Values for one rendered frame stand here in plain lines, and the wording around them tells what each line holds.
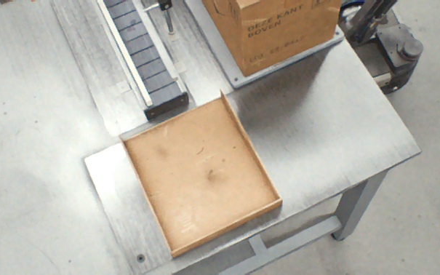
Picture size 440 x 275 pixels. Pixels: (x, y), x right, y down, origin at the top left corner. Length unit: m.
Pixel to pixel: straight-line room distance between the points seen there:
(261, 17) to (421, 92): 1.29
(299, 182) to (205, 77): 0.34
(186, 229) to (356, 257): 0.98
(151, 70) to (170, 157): 0.21
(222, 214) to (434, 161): 1.19
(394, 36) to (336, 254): 0.80
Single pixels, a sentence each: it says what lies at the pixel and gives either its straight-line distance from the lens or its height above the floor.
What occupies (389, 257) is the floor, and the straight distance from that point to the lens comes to 2.14.
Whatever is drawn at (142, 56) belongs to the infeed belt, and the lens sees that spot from 1.40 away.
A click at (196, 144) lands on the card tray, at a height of 0.83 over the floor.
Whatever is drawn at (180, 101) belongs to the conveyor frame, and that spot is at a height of 0.85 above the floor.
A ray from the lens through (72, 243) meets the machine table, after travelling 1.31.
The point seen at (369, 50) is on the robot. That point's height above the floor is 0.24.
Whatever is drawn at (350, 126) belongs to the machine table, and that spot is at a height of 0.83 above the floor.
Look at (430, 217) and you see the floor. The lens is 2.21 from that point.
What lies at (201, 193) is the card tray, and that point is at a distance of 1.28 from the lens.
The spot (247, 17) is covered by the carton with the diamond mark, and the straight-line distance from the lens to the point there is 1.18.
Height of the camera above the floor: 2.04
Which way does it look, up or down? 66 degrees down
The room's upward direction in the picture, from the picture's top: 9 degrees counter-clockwise
